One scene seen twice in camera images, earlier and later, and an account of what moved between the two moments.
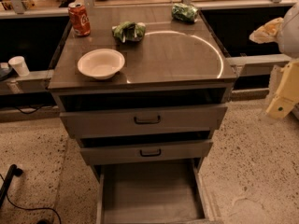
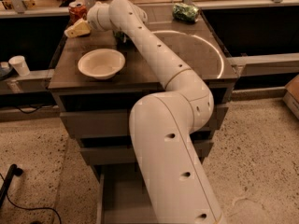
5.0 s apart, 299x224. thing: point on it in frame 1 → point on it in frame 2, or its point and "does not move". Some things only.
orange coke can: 79,21 does not move
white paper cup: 20,64 does not move
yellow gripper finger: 288,93 → 98,18
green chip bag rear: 184,13 does not move
